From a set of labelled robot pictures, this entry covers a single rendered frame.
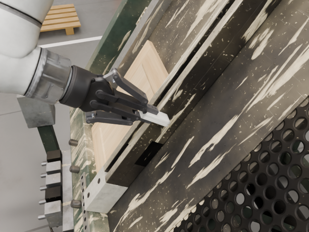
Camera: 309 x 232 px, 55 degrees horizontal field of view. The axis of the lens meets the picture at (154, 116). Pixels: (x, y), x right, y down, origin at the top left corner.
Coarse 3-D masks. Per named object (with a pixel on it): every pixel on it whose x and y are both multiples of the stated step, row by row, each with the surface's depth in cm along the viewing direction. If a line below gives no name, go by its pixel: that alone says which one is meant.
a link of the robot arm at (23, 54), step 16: (0, 16) 43; (16, 16) 44; (0, 32) 43; (16, 32) 44; (32, 32) 47; (0, 48) 43; (16, 48) 45; (32, 48) 47; (0, 64) 44; (16, 64) 45; (32, 64) 47; (0, 80) 45; (16, 80) 46
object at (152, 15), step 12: (156, 0) 93; (168, 0) 92; (144, 12) 98; (156, 12) 94; (144, 24) 95; (156, 24) 96; (132, 36) 100; (144, 36) 98; (132, 48) 100; (120, 60) 103; (132, 60) 103; (120, 72) 105
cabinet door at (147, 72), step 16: (144, 48) 94; (144, 64) 91; (160, 64) 83; (128, 80) 97; (144, 80) 88; (160, 80) 80; (96, 128) 108; (112, 128) 97; (128, 128) 88; (96, 144) 104; (112, 144) 94; (96, 160) 100
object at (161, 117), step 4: (148, 112) 62; (160, 112) 65; (148, 116) 62; (152, 116) 62; (156, 116) 63; (160, 116) 64; (164, 116) 65; (160, 120) 63; (164, 120) 64; (168, 120) 65; (168, 124) 65
